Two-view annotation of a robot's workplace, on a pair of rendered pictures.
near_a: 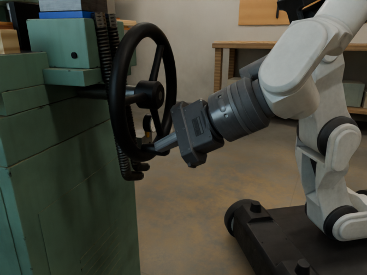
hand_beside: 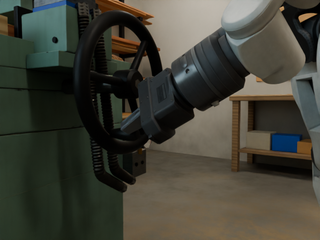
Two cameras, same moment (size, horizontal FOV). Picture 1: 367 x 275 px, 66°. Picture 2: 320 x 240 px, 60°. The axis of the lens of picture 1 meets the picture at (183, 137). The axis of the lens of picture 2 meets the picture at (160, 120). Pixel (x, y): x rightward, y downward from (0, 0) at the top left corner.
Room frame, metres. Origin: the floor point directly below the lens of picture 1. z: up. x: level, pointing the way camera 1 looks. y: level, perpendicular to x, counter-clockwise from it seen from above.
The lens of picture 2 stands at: (0.04, -0.09, 0.77)
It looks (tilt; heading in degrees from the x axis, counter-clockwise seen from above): 3 degrees down; 10
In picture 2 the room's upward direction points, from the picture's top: straight up
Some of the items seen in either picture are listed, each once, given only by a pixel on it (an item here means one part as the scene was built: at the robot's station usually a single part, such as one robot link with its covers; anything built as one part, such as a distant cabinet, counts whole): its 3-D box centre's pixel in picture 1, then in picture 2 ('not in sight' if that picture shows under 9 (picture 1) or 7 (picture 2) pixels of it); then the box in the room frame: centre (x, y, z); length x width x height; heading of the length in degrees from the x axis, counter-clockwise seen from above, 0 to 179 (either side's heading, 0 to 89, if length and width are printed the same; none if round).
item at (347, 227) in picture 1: (342, 212); not in sight; (0.93, -0.62, 0.28); 0.21 x 0.20 x 0.13; 101
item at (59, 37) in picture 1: (80, 42); (68, 39); (0.63, 0.22, 0.91); 0.15 x 0.14 x 0.09; 161
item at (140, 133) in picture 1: (132, 142); (125, 161); (0.91, 0.18, 0.58); 0.12 x 0.08 x 0.08; 71
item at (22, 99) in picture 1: (44, 83); (37, 84); (0.69, 0.34, 0.82); 0.40 x 0.21 x 0.04; 161
